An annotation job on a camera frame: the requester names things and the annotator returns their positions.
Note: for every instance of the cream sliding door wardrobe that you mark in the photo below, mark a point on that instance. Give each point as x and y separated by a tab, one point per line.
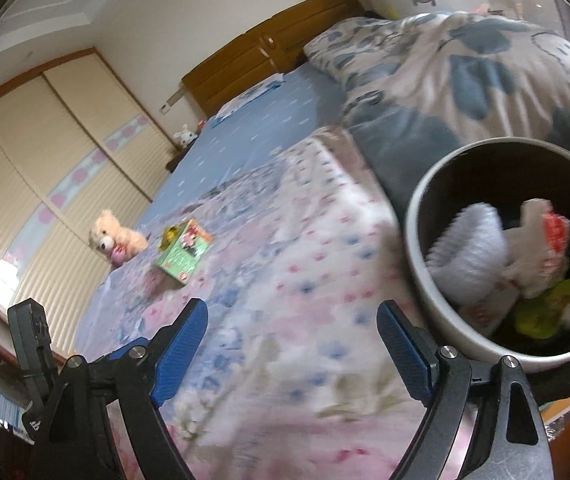
40	160

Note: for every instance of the white bunny plush toy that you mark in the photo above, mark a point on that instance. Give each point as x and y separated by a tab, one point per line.
185	135

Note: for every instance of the red and white wrapper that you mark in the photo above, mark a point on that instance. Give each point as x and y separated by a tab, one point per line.
540	245

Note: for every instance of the wooden bed headboard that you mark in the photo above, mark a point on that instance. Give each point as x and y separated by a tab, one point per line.
275	35

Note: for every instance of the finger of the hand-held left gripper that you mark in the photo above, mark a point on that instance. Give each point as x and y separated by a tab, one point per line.
115	355

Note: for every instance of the blue and white pillow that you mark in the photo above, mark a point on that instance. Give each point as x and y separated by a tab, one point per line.
250	100

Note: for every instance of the pink floral blanket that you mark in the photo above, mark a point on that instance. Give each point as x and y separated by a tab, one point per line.
315	285

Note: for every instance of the beige teddy bear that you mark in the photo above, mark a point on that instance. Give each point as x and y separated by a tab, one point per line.
112	237

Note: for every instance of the green wrapper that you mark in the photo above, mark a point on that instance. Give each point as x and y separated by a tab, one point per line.
550	307

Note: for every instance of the yellow green small packet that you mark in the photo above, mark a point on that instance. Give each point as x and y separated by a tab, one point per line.
170	235

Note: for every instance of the white foam fruit net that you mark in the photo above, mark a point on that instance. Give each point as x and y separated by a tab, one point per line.
475	250

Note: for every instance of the blue patterned white quilt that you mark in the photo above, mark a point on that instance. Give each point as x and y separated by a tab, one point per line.
465	75

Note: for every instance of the blue bed sheet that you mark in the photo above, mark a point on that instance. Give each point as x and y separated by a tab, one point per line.
265	140

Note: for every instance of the white-rimmed black bin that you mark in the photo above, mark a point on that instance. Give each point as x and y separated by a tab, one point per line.
425	270

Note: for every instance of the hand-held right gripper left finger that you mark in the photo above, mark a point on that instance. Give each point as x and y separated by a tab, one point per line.
181	350

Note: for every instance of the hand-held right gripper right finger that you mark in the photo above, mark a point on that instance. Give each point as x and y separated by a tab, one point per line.
405	355

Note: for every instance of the green printed carton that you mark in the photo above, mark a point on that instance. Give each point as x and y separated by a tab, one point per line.
182	255

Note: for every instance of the dark wooden nightstand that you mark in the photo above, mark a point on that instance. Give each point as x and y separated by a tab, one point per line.
177	159

